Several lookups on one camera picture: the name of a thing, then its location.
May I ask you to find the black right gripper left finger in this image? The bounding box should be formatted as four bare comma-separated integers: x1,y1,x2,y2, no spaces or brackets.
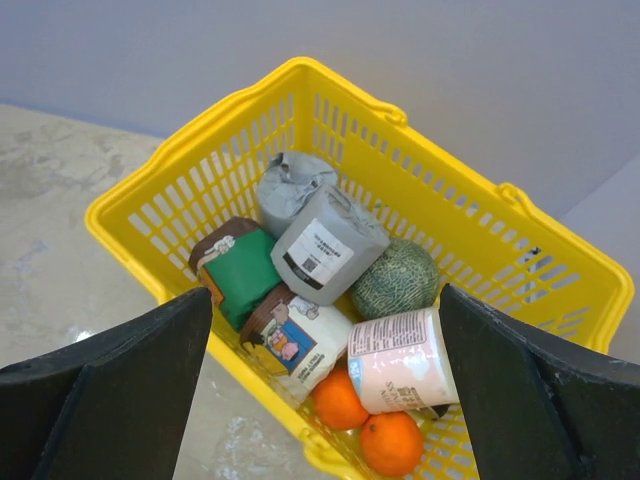
1,287,213,479

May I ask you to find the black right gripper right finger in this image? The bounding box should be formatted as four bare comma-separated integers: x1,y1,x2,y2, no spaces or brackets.
439,285,639,479

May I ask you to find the pink white tissue roll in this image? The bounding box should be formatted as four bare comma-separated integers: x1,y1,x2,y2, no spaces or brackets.
347,307,459,416

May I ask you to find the orange fruit lower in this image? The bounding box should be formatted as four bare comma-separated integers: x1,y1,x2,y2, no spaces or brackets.
360,412,424,477

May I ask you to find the orange fruit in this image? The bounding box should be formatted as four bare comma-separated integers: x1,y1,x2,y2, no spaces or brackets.
311,366,370,431
360,412,424,477

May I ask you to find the yellow plastic shopping basket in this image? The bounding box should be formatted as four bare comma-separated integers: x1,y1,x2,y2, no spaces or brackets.
84,56,636,478

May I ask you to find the green netted melon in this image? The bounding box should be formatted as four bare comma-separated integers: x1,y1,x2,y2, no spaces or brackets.
351,238,440,320

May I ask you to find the green brown tissue roll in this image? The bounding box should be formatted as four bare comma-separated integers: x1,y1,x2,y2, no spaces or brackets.
188,217,281,332

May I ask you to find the orange fruit upper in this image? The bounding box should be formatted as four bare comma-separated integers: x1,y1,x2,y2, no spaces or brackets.
311,366,370,431

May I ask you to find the grey wrapped tissue roll rear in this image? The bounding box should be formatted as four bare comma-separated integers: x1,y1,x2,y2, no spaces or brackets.
256,152,338,238

